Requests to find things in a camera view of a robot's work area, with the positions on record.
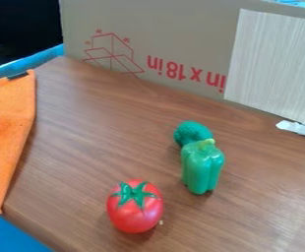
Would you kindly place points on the orange cloth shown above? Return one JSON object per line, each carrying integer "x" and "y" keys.
{"x": 6, "y": 131}

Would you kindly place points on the light wooden board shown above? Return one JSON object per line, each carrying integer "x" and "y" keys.
{"x": 275, "y": 65}

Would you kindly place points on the green toy broccoli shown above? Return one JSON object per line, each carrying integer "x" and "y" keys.
{"x": 190, "y": 132}

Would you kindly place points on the green toy pepper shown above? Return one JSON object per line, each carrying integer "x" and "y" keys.
{"x": 202, "y": 167}

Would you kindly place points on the cardboard box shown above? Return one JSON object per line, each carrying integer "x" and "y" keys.
{"x": 159, "y": 39}

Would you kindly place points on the red toy tomato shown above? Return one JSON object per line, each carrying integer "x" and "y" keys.
{"x": 135, "y": 210}

